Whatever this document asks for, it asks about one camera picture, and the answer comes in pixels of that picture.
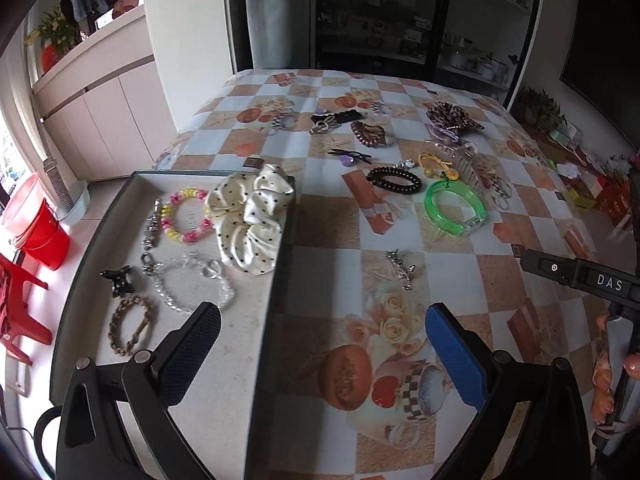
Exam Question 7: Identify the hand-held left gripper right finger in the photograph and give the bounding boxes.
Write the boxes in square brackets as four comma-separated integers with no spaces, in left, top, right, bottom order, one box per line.
[425,302,593,480]

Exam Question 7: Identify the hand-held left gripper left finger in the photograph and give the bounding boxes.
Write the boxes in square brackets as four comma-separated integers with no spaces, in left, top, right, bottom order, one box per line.
[55,301,222,480]

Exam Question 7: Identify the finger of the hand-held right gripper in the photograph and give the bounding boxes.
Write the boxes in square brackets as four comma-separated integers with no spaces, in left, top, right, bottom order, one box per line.
[519,249,583,288]

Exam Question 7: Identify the clear bead bracelet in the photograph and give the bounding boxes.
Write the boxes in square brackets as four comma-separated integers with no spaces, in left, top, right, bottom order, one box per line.
[141,252,236,316]

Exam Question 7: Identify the dark-rimmed jewelry tray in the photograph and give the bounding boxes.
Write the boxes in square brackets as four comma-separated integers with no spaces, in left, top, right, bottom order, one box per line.
[47,169,298,480]

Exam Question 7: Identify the brown braided bracelet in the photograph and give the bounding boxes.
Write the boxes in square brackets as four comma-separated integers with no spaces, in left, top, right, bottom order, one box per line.
[109,294,155,357]

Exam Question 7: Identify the small black claw clip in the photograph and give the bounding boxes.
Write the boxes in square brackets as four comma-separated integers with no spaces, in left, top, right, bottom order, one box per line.
[100,266,137,297]

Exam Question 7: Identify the silver chain bracelet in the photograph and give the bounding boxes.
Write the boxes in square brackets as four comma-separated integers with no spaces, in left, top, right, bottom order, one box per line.
[144,199,163,251]

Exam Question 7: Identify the white polka dot scrunchie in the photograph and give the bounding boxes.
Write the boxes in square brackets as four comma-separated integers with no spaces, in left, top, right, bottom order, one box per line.
[205,164,296,277]

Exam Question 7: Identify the pink yellow bead bracelet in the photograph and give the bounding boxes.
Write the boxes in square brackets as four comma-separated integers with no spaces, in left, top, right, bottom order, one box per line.
[159,187,215,245]

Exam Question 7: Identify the person's right hand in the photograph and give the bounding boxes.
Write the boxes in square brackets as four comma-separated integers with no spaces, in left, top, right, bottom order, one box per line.
[589,312,640,428]

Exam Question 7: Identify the green gift boxes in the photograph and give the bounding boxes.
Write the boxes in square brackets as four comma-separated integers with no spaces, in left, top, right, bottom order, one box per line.
[567,180,598,208]

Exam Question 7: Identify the red gift boxes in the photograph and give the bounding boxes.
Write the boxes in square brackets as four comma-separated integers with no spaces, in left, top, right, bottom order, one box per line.
[595,175,633,216]

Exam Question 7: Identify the green translucent bangle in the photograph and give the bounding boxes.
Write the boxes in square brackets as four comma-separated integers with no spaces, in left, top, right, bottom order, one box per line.
[424,179,488,238]

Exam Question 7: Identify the clear claw clip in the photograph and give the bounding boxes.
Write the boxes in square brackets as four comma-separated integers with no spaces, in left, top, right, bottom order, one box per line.
[432,140,481,181]

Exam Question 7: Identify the printed checkered tablecloth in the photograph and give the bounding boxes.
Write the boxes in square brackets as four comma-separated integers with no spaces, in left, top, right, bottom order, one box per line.
[155,69,640,480]

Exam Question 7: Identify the green potted plant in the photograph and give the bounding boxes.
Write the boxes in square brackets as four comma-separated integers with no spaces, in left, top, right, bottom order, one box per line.
[517,87,568,131]

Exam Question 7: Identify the white basin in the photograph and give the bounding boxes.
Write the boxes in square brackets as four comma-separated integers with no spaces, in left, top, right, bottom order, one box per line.
[55,180,92,226]

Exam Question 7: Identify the red plastic chair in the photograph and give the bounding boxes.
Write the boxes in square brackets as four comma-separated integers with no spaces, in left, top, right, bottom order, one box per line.
[0,252,53,366]

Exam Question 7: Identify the red plastic bucket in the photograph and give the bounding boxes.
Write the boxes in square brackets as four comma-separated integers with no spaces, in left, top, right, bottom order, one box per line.
[2,172,71,271]

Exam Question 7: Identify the brown claw clip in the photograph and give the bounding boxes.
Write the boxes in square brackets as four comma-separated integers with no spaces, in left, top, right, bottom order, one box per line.
[350,120,387,148]

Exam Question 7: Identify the black hair pin purple charm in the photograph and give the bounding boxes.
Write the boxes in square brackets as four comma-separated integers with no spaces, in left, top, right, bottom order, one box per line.
[327,148,373,167]

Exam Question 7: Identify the white low cabinet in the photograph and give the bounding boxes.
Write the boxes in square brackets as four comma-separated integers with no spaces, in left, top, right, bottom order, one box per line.
[30,7,176,181]

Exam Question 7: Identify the black bow hair clip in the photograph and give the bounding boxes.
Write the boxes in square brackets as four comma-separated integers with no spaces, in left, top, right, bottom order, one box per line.
[310,109,366,135]

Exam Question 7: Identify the glass door cabinet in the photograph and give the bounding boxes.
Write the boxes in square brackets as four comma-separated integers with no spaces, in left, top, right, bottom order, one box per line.
[312,0,543,111]

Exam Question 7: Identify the grey curtain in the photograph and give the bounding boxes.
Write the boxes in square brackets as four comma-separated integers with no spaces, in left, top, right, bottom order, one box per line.
[245,0,318,71]

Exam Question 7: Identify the yellow flowering potted plant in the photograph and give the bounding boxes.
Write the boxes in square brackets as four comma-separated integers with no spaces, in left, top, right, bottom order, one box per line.
[25,7,81,73]

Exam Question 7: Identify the checkered hair tie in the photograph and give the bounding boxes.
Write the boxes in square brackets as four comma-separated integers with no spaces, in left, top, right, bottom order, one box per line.
[487,175,513,211]
[267,112,298,136]

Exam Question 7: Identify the yellow hair tie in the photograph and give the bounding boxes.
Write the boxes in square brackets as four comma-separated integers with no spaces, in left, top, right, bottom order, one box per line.
[417,151,460,181]

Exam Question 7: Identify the black coil hair tie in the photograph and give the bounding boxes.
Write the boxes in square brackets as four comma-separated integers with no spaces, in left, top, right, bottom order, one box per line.
[366,165,422,196]

